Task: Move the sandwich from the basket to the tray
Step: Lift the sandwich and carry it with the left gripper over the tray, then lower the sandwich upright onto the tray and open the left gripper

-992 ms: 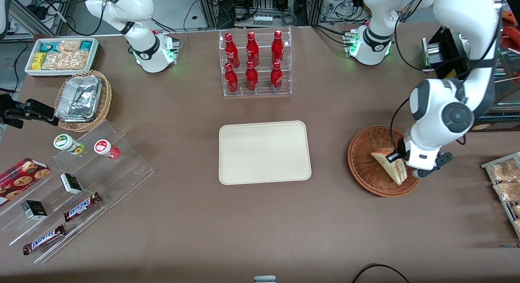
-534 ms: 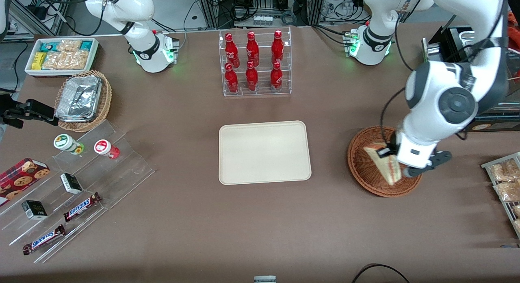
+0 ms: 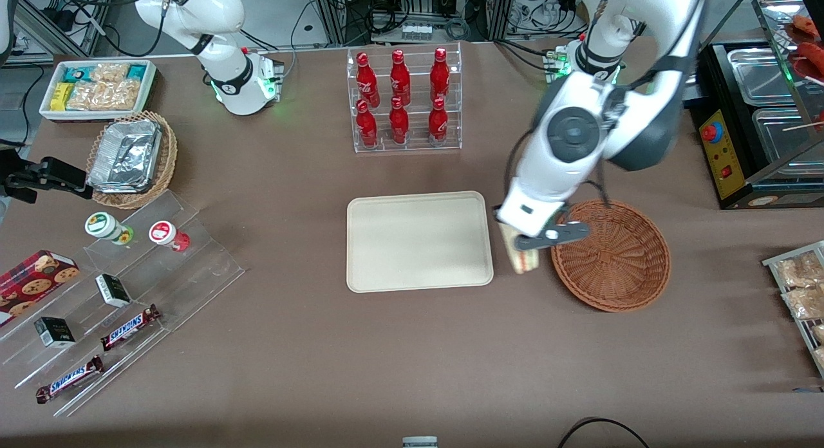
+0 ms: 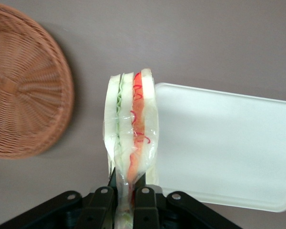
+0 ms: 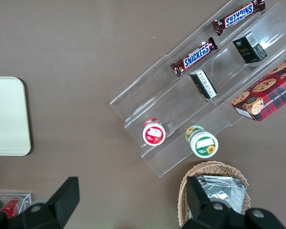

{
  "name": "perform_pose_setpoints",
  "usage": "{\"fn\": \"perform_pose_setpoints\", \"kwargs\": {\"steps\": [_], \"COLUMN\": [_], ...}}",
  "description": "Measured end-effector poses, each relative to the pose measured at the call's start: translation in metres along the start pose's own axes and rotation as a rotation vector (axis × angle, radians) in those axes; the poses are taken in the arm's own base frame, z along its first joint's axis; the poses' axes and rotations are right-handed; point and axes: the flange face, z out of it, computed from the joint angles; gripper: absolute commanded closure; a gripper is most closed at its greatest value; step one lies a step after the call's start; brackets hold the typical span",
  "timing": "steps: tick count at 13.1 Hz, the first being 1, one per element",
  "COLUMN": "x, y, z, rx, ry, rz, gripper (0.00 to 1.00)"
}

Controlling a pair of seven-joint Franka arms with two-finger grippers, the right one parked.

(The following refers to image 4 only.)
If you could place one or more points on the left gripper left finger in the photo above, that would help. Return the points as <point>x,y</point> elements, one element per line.
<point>95,210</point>

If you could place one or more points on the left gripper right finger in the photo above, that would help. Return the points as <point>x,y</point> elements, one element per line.
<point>147,210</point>

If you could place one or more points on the triangle sandwich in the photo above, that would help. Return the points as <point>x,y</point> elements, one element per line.
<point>131,119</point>

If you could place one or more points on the beige rectangular tray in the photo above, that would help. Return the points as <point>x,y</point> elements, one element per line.
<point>217,143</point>

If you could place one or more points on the brown round wicker basket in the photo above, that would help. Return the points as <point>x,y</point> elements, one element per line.
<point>21,90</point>

